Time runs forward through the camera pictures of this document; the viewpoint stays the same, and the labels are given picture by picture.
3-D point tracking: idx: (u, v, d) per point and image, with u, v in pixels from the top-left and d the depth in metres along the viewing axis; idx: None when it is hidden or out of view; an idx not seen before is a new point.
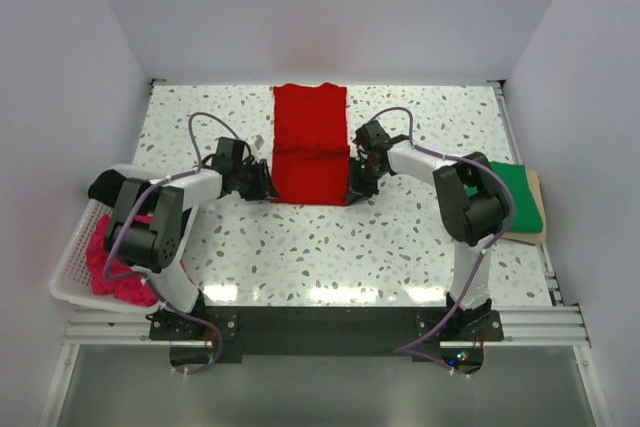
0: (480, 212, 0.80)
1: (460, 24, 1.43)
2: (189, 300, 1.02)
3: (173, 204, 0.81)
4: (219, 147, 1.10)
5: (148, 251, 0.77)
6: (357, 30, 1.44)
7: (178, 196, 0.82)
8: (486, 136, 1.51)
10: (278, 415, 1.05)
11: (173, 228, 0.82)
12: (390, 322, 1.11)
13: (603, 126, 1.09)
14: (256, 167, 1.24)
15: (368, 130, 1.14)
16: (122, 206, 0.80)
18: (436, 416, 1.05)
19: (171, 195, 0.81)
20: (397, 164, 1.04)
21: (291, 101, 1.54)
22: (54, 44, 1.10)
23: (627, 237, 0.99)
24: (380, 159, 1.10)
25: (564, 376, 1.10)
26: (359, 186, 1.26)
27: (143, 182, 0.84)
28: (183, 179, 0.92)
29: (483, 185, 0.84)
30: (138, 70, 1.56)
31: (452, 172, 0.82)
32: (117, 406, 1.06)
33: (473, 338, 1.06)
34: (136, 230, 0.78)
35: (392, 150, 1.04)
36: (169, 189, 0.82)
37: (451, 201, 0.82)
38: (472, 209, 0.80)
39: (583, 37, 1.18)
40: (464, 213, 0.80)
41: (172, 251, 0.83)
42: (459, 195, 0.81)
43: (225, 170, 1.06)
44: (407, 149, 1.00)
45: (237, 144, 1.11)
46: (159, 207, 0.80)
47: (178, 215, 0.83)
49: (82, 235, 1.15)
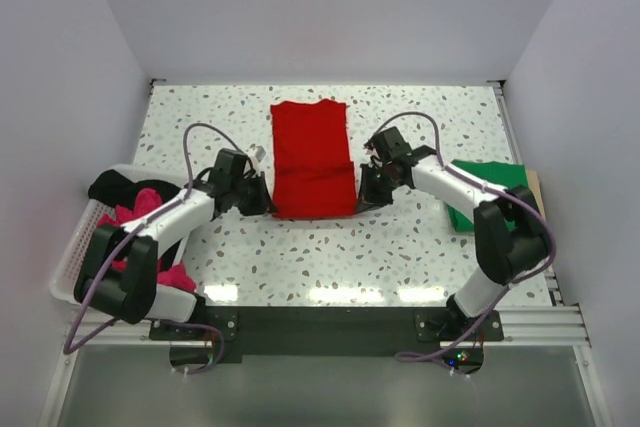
0: (521, 254, 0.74)
1: (460, 24, 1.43)
2: (185, 311, 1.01)
3: (145, 260, 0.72)
4: (217, 161, 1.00)
5: (118, 311, 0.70)
6: (357, 30, 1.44)
7: (153, 249, 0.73)
8: (487, 136, 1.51)
10: (279, 415, 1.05)
11: (147, 283, 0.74)
12: (390, 322, 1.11)
13: (604, 126, 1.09)
14: (256, 180, 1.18)
15: (387, 138, 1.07)
16: (91, 256, 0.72)
18: (436, 415, 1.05)
19: (142, 252, 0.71)
20: (421, 181, 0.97)
21: (290, 120, 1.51)
22: (54, 44, 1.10)
23: (627, 237, 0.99)
24: (401, 172, 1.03)
25: (564, 376, 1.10)
26: (372, 196, 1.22)
27: (117, 229, 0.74)
28: (167, 215, 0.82)
29: (526, 222, 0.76)
30: (138, 69, 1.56)
31: (494, 211, 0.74)
32: (118, 406, 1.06)
33: (473, 338, 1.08)
34: (105, 287, 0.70)
35: (417, 167, 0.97)
36: (141, 242, 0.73)
37: (489, 243, 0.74)
38: (513, 251, 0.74)
39: (584, 36, 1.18)
40: (506, 257, 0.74)
41: (148, 301, 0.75)
42: (503, 236, 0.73)
43: (223, 188, 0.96)
44: (437, 170, 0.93)
45: (239, 158, 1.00)
46: (129, 265, 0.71)
47: (153, 269, 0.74)
49: (82, 235, 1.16)
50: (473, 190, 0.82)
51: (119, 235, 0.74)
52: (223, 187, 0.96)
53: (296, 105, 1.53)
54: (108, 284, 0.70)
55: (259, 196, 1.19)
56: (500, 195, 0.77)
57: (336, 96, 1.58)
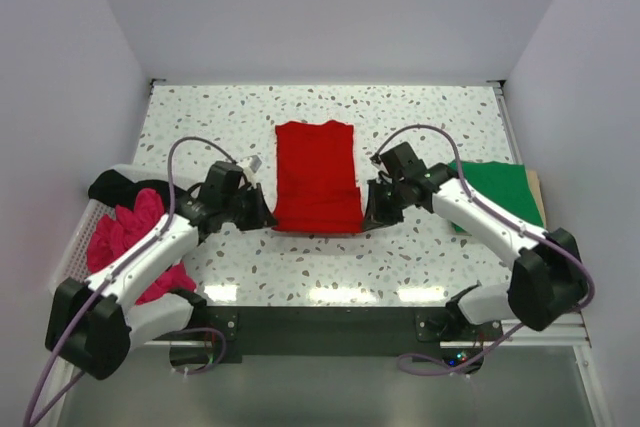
0: (561, 302, 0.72)
1: (461, 24, 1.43)
2: (183, 318, 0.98)
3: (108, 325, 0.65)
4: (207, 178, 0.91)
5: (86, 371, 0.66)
6: (357, 30, 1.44)
7: (118, 309, 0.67)
8: (487, 136, 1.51)
10: (279, 415, 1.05)
11: (116, 342, 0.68)
12: (389, 322, 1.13)
13: (604, 126, 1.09)
14: (252, 193, 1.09)
15: (398, 155, 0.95)
16: (56, 314, 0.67)
18: (436, 415, 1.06)
19: (105, 316, 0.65)
20: (442, 209, 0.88)
21: (297, 139, 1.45)
22: (54, 43, 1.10)
23: (628, 238, 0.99)
24: (418, 194, 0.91)
25: (564, 376, 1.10)
26: (384, 215, 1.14)
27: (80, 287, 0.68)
28: (141, 260, 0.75)
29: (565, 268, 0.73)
30: (138, 69, 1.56)
31: (537, 261, 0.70)
32: (117, 405, 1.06)
33: (473, 338, 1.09)
34: (71, 348, 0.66)
35: (439, 196, 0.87)
36: (104, 305, 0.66)
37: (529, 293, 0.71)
38: (554, 301, 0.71)
39: (585, 36, 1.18)
40: (547, 307, 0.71)
41: (120, 353, 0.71)
42: (545, 287, 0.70)
43: (214, 209, 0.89)
44: (463, 201, 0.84)
45: (229, 175, 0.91)
46: (92, 330, 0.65)
47: (119, 327, 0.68)
49: (82, 235, 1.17)
50: (510, 231, 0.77)
51: (85, 292, 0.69)
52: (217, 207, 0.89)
53: (304, 126, 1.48)
54: (73, 346, 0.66)
55: (254, 209, 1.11)
56: (541, 241, 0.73)
57: (336, 96, 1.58)
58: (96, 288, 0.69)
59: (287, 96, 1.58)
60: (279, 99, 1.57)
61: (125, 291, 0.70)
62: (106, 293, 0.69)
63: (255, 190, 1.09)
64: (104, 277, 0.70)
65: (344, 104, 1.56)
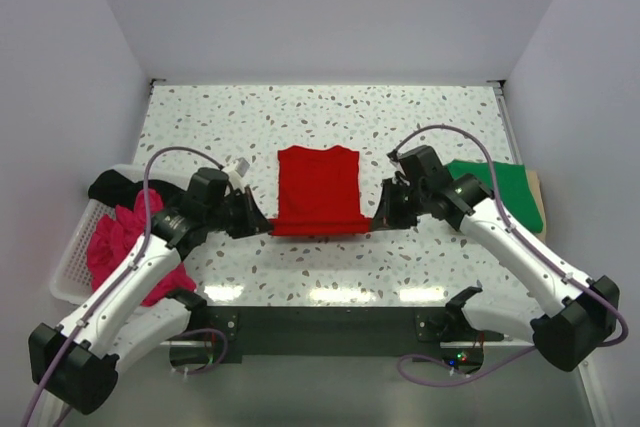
0: (587, 347, 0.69)
1: (461, 24, 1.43)
2: (183, 321, 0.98)
3: (84, 374, 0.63)
4: (189, 189, 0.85)
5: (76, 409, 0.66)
6: (357, 30, 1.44)
7: (93, 356, 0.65)
8: (487, 136, 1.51)
10: (279, 415, 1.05)
11: (98, 383, 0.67)
12: (389, 322, 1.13)
13: (603, 126, 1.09)
14: (240, 197, 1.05)
15: (421, 162, 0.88)
16: (34, 360, 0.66)
18: (436, 415, 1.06)
19: (79, 366, 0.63)
20: (472, 232, 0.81)
21: (299, 164, 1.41)
22: (54, 43, 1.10)
23: (627, 238, 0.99)
24: (445, 209, 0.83)
25: (564, 375, 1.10)
26: (396, 220, 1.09)
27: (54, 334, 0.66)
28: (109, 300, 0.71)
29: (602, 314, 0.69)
30: (138, 70, 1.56)
31: (580, 316, 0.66)
32: (117, 406, 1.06)
33: (473, 338, 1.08)
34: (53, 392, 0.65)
35: (476, 221, 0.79)
36: (77, 355, 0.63)
37: (563, 343, 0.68)
38: (581, 348, 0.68)
39: (584, 36, 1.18)
40: (575, 356, 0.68)
41: (108, 386, 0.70)
42: (580, 338, 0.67)
43: (198, 222, 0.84)
44: (498, 230, 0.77)
45: (214, 183, 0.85)
46: (68, 377, 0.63)
47: (99, 369, 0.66)
49: (82, 235, 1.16)
50: (552, 275, 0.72)
51: (58, 339, 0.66)
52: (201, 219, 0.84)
53: (308, 151, 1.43)
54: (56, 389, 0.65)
55: (244, 215, 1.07)
56: (587, 292, 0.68)
57: (336, 96, 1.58)
58: (68, 334, 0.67)
59: (287, 96, 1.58)
60: (279, 99, 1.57)
61: (98, 335, 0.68)
62: (79, 340, 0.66)
63: (243, 195, 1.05)
64: (76, 323, 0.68)
65: (344, 104, 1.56)
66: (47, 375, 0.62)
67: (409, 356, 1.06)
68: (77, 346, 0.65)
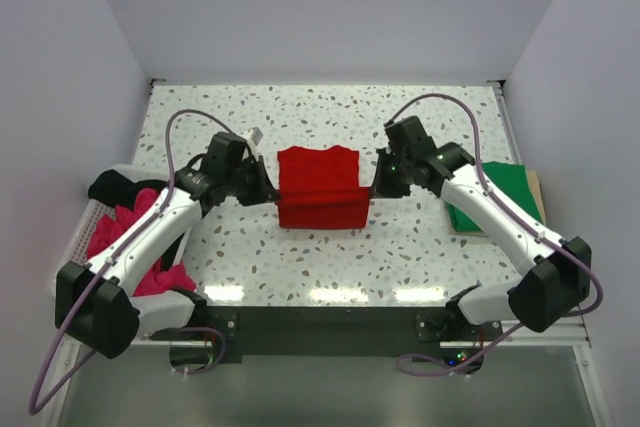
0: (562, 307, 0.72)
1: (460, 25, 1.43)
2: (185, 312, 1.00)
3: (111, 308, 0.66)
4: (210, 148, 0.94)
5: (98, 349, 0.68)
6: (357, 30, 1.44)
7: (121, 293, 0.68)
8: (487, 136, 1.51)
10: (279, 415, 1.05)
11: (122, 326, 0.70)
12: (390, 322, 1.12)
13: (603, 126, 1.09)
14: (254, 166, 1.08)
15: (407, 132, 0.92)
16: (63, 298, 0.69)
18: (436, 415, 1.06)
19: (108, 300, 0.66)
20: (452, 196, 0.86)
21: (299, 162, 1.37)
22: (55, 43, 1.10)
23: (627, 237, 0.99)
24: (426, 175, 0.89)
25: (564, 375, 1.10)
26: (387, 189, 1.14)
27: (84, 271, 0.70)
28: (133, 248, 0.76)
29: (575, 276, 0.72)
30: (138, 70, 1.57)
31: (551, 271, 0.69)
32: (117, 405, 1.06)
33: (474, 338, 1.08)
34: (77, 329, 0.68)
35: (453, 184, 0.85)
36: (106, 289, 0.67)
37: (537, 299, 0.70)
38: (555, 308, 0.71)
39: (584, 36, 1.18)
40: (549, 314, 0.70)
41: (129, 336, 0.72)
42: (553, 293, 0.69)
43: (218, 181, 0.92)
44: (477, 192, 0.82)
45: (234, 145, 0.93)
46: (97, 312, 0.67)
47: (125, 308, 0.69)
49: (82, 235, 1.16)
50: (526, 235, 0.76)
51: (86, 277, 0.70)
52: (220, 178, 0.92)
53: (308, 152, 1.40)
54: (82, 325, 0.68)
55: (258, 183, 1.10)
56: (558, 251, 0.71)
57: (336, 96, 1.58)
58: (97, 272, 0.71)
59: (287, 96, 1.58)
60: (279, 100, 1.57)
61: (126, 274, 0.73)
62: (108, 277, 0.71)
63: (257, 163, 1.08)
64: (105, 260, 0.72)
65: (344, 104, 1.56)
66: (78, 305, 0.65)
67: (409, 356, 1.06)
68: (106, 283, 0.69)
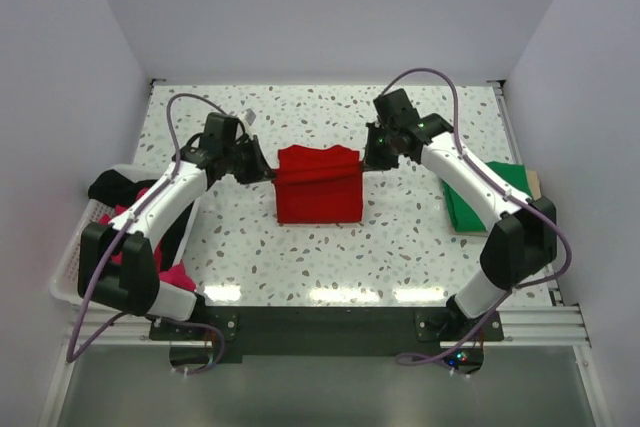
0: (529, 265, 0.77)
1: (460, 25, 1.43)
2: (185, 310, 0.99)
3: (140, 260, 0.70)
4: (207, 126, 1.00)
5: (125, 302, 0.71)
6: (357, 30, 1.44)
7: (146, 244, 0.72)
8: (487, 136, 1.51)
10: (279, 415, 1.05)
11: (146, 279, 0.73)
12: (390, 321, 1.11)
13: (603, 125, 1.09)
14: (250, 144, 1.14)
15: (392, 103, 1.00)
16: (86, 256, 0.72)
18: (436, 415, 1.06)
19: (135, 250, 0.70)
20: (430, 162, 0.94)
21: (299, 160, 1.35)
22: (54, 43, 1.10)
23: (626, 237, 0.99)
24: (408, 143, 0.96)
25: (564, 376, 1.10)
26: (376, 161, 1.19)
27: (106, 228, 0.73)
28: (152, 207, 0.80)
29: (542, 234, 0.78)
30: (139, 70, 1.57)
31: (515, 225, 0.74)
32: (117, 405, 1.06)
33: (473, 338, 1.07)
34: (105, 285, 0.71)
35: (430, 148, 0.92)
36: (132, 241, 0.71)
37: (504, 258, 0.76)
38: (522, 266, 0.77)
39: (584, 35, 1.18)
40: (515, 271, 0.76)
41: (152, 293, 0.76)
42: (519, 251, 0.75)
43: (216, 154, 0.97)
44: (451, 156, 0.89)
45: (229, 122, 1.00)
46: (124, 263, 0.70)
47: (149, 261, 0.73)
49: (82, 235, 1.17)
50: (494, 194, 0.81)
51: (110, 233, 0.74)
52: (219, 152, 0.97)
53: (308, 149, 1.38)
54: (109, 281, 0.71)
55: (253, 161, 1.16)
56: (524, 207, 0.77)
57: (337, 96, 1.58)
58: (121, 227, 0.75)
59: (287, 96, 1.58)
60: (279, 99, 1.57)
61: (150, 228, 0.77)
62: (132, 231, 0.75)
63: (252, 142, 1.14)
64: (128, 217, 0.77)
65: (344, 104, 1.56)
66: (106, 256, 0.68)
67: (406, 355, 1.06)
68: (131, 236, 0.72)
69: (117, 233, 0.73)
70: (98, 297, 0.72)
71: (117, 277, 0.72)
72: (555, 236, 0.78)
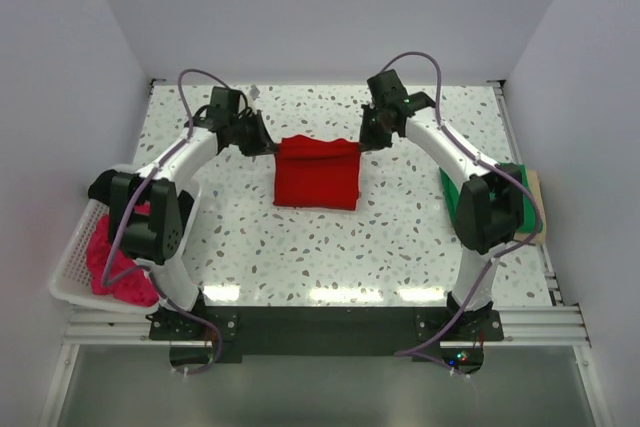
0: (498, 226, 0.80)
1: (460, 25, 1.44)
2: (189, 299, 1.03)
3: (167, 200, 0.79)
4: (213, 97, 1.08)
5: (152, 244, 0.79)
6: (357, 29, 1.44)
7: (171, 189, 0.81)
8: (487, 136, 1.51)
10: (278, 415, 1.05)
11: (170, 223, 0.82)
12: (390, 321, 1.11)
13: (603, 125, 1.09)
14: (254, 118, 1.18)
15: (383, 81, 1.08)
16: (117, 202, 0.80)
18: (436, 416, 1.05)
19: (163, 193, 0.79)
20: (414, 134, 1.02)
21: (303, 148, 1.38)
22: (54, 43, 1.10)
23: (626, 237, 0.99)
24: (394, 118, 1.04)
25: (564, 376, 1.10)
26: (369, 140, 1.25)
27: (134, 177, 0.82)
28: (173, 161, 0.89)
29: (508, 198, 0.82)
30: (139, 70, 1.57)
31: (481, 186, 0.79)
32: (117, 405, 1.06)
33: (473, 338, 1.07)
34: (135, 229, 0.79)
35: (412, 121, 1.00)
36: (160, 186, 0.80)
37: (472, 213, 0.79)
38: (490, 225, 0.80)
39: (584, 35, 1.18)
40: (482, 228, 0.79)
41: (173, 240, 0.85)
42: (486, 207, 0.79)
43: (220, 123, 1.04)
44: (431, 127, 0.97)
45: (232, 93, 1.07)
46: (152, 206, 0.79)
47: (173, 207, 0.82)
49: (82, 235, 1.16)
50: (466, 160, 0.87)
51: (137, 182, 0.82)
52: (221, 122, 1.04)
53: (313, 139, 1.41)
54: (138, 226, 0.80)
55: (257, 134, 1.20)
56: (492, 170, 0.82)
57: (336, 96, 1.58)
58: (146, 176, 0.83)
59: (287, 96, 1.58)
60: (279, 99, 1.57)
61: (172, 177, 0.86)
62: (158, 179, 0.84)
63: (256, 115, 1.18)
64: (153, 166, 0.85)
65: (344, 104, 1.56)
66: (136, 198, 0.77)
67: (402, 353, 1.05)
68: (157, 183, 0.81)
69: (144, 180, 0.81)
70: (126, 240, 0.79)
71: (144, 222, 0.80)
72: (522, 201, 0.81)
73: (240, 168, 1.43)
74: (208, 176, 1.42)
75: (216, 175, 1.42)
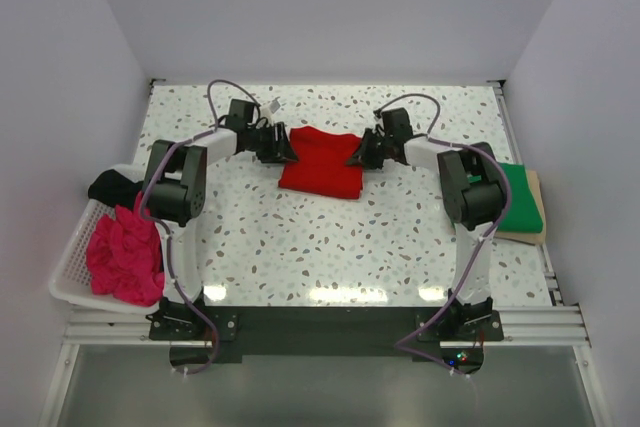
0: (480, 195, 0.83)
1: (460, 25, 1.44)
2: (195, 288, 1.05)
3: (200, 159, 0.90)
4: (232, 108, 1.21)
5: (181, 202, 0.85)
6: (357, 30, 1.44)
7: (203, 153, 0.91)
8: (487, 136, 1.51)
10: (278, 415, 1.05)
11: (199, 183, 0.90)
12: (389, 322, 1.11)
13: (602, 126, 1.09)
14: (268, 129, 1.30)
15: (394, 117, 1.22)
16: (154, 162, 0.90)
18: (437, 417, 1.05)
19: (196, 155, 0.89)
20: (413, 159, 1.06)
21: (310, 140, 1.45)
22: (53, 43, 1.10)
23: (625, 237, 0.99)
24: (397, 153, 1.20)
25: (564, 377, 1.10)
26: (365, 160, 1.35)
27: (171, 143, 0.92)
28: (203, 140, 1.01)
29: (486, 172, 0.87)
30: (138, 70, 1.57)
31: (453, 157, 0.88)
32: (116, 405, 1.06)
33: (473, 338, 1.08)
34: (163, 189, 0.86)
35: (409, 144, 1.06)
36: (194, 148, 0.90)
37: (450, 184, 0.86)
38: (471, 191, 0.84)
39: (584, 36, 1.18)
40: (463, 195, 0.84)
41: (200, 204, 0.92)
42: (461, 176, 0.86)
43: (238, 129, 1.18)
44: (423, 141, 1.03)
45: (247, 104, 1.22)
46: (188, 166, 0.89)
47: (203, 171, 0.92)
49: (82, 234, 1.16)
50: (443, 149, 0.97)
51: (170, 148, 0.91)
52: (238, 129, 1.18)
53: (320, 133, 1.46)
54: (168, 186, 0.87)
55: (270, 144, 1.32)
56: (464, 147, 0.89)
57: (336, 95, 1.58)
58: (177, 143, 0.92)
59: (287, 96, 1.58)
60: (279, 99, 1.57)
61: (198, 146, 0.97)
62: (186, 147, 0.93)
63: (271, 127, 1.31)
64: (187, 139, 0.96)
65: (344, 104, 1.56)
66: (168, 155, 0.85)
67: (399, 344, 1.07)
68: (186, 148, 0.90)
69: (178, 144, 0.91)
70: (157, 197, 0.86)
71: (175, 185, 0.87)
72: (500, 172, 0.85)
73: (240, 168, 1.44)
74: (208, 176, 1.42)
75: (216, 175, 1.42)
